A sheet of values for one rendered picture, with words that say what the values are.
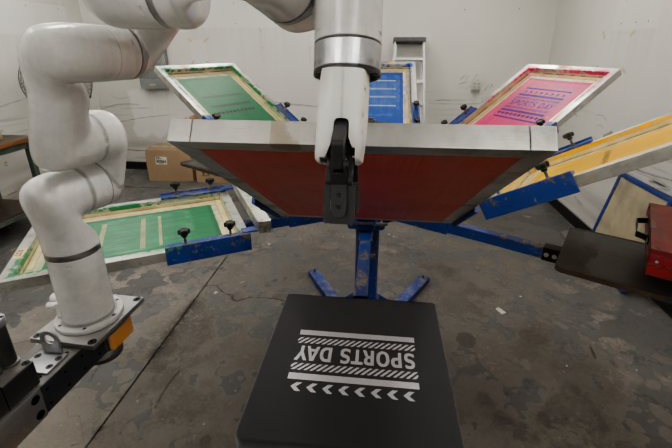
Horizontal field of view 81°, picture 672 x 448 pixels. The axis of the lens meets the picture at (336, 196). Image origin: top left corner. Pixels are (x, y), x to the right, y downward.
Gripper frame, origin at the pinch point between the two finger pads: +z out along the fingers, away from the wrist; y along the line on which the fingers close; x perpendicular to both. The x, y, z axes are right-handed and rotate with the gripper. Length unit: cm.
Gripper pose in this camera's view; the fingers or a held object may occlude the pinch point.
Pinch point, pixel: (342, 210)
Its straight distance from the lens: 45.3
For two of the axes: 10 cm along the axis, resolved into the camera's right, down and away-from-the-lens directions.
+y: -1.1, 0.6, -9.9
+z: -0.3, 10.0, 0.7
